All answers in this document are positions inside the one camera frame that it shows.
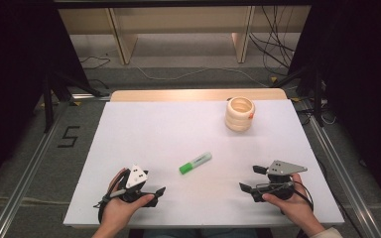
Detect wooden table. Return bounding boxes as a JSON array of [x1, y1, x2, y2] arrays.
[[109, 87, 289, 103]]

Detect short aluminium rail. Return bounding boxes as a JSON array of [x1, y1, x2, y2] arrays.
[[70, 92, 112, 101]]

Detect black curtain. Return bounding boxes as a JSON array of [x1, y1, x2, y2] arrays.
[[0, 0, 91, 196], [287, 0, 381, 207]]

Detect beige floor cable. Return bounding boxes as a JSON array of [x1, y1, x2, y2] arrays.
[[0, 196, 71, 206]]

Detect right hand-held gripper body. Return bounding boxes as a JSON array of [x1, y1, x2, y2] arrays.
[[253, 160, 309, 203]]

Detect green highlighter marker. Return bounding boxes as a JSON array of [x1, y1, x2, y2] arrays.
[[179, 151, 213, 176]]

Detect aluminium floor rail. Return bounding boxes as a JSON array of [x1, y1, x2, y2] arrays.
[[0, 104, 67, 238], [304, 110, 381, 238]]

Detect cream ribbed pen holder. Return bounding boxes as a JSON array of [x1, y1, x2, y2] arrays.
[[224, 95, 256, 133]]

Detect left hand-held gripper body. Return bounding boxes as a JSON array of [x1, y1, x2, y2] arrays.
[[118, 164, 151, 203]]

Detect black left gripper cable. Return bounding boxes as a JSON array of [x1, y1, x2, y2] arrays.
[[93, 168, 128, 224]]

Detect black tripod stand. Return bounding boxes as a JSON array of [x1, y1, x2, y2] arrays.
[[42, 69, 104, 134], [271, 63, 325, 129]]

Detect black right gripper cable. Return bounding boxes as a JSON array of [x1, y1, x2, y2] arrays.
[[256, 179, 315, 216]]

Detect white floor cable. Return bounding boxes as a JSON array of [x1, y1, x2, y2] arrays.
[[129, 61, 270, 89]]

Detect white table board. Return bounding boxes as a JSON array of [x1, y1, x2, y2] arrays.
[[63, 98, 345, 229]]

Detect person's left hand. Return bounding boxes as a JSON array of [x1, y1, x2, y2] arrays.
[[98, 168, 156, 232]]

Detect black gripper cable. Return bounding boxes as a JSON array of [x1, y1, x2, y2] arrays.
[[93, 168, 128, 224], [256, 179, 315, 216]]

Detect beige background desk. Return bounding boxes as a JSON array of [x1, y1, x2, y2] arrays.
[[58, 5, 313, 65]]

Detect thin black floor cable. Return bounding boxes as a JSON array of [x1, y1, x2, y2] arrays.
[[78, 54, 112, 70]]

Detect person's right hand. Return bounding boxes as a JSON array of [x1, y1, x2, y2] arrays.
[[261, 173, 315, 231]]

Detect bundle of black cables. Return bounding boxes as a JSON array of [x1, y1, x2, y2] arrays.
[[248, 5, 296, 72]]

